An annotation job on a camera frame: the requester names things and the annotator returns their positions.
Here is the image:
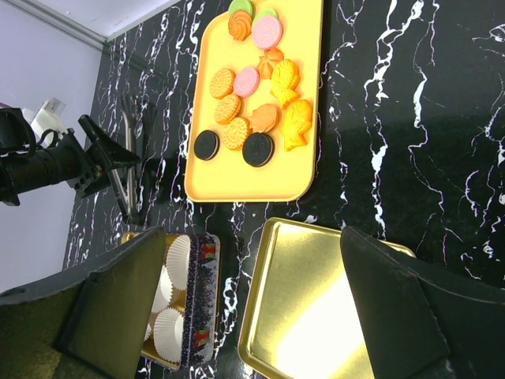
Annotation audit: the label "yellow fish cookie lower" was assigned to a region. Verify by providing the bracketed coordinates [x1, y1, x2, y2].
[281, 99, 312, 152]

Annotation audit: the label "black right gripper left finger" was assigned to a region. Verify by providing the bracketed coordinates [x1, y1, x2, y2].
[1, 227, 166, 378]

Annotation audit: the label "yellow plastic tray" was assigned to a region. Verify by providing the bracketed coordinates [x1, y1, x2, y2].
[184, 0, 324, 204]

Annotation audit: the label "yellow fish cookie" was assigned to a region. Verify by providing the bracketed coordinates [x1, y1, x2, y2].
[281, 99, 312, 152]
[270, 59, 301, 110]

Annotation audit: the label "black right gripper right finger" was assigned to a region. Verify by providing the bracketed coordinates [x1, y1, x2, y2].
[340, 227, 504, 378]

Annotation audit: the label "orange swirl cookie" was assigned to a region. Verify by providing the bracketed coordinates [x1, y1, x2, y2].
[228, 10, 252, 41]

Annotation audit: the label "orange star cookie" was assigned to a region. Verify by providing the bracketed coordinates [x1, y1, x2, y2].
[256, 47, 284, 80]

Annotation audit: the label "tan round biscuit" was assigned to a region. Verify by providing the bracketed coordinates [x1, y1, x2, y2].
[214, 94, 241, 125]
[223, 117, 252, 151]
[210, 68, 235, 99]

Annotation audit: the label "yellow fish cookie upper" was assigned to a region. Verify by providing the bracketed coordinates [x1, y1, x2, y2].
[270, 59, 301, 110]

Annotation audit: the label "green cookie right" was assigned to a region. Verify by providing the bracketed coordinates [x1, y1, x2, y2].
[253, 8, 279, 24]

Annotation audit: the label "pink sandwich cookie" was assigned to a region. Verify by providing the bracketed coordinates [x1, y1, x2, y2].
[252, 15, 283, 50]
[234, 67, 260, 98]

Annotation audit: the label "orange flower sandwich cookie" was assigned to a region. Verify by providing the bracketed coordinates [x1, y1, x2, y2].
[249, 104, 280, 133]

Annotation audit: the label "decorated cookie tin box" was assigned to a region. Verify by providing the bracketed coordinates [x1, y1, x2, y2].
[141, 234, 220, 371]

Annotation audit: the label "green cookie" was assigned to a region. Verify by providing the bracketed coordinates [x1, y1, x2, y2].
[228, 0, 254, 17]
[253, 8, 279, 24]

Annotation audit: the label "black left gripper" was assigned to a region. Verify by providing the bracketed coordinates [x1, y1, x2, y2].
[1, 108, 141, 206]

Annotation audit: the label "pink sandwich cookie lower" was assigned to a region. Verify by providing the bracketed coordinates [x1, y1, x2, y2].
[234, 67, 260, 98]

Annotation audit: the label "gold tin lid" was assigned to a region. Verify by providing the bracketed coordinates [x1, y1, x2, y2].
[238, 216, 416, 379]

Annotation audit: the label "metal tongs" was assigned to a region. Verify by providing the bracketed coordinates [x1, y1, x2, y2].
[108, 93, 141, 225]

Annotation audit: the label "green cookie left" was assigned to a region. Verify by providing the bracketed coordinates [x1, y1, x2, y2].
[228, 0, 254, 17]

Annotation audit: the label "black sandwich cookie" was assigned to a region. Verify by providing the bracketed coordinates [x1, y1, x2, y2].
[193, 130, 219, 160]
[242, 133, 275, 167]

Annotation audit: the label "pink sandwich cookie upper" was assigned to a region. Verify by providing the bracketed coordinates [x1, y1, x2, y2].
[252, 15, 283, 50]

